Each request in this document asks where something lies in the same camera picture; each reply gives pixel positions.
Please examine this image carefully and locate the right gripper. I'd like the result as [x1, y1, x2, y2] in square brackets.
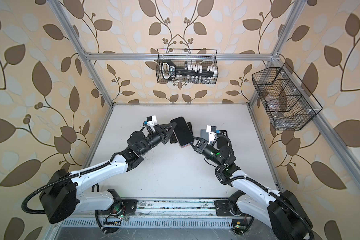
[187, 135, 224, 169]

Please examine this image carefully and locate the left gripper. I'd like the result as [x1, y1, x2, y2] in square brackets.
[137, 120, 175, 157]

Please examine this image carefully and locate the light blue phone case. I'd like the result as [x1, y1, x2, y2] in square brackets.
[200, 129, 209, 142]

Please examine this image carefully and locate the purple phone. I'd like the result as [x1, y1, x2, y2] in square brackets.
[187, 122, 193, 134]

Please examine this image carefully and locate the black phone case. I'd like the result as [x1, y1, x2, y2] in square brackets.
[217, 130, 229, 149]

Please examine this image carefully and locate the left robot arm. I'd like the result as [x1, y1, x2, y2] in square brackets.
[39, 123, 176, 224]

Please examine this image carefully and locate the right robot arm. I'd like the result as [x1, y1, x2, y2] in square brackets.
[192, 137, 315, 240]

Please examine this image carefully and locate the black tool in basket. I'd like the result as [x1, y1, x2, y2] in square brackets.
[157, 60, 219, 80]

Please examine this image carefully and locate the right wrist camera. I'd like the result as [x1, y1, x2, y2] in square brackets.
[206, 125, 220, 146]

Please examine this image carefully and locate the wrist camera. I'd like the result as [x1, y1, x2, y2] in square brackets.
[206, 125, 220, 146]
[144, 116, 158, 131]

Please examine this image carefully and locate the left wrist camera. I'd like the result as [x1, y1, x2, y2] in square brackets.
[144, 116, 158, 131]

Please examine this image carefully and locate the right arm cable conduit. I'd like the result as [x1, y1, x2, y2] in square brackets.
[214, 134, 315, 240]

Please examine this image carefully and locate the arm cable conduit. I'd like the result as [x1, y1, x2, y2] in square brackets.
[214, 134, 315, 240]
[20, 152, 121, 215]

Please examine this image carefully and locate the back wire basket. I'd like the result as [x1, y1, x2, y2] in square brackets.
[156, 48, 219, 85]

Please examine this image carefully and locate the wire basket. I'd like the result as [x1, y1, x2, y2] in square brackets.
[252, 63, 323, 131]
[156, 48, 219, 85]

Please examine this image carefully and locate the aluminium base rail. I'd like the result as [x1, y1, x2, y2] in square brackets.
[52, 197, 301, 220]

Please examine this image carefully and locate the right wire basket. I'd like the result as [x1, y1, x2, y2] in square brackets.
[252, 63, 323, 131]

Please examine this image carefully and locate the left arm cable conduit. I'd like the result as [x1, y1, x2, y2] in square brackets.
[20, 152, 121, 215]

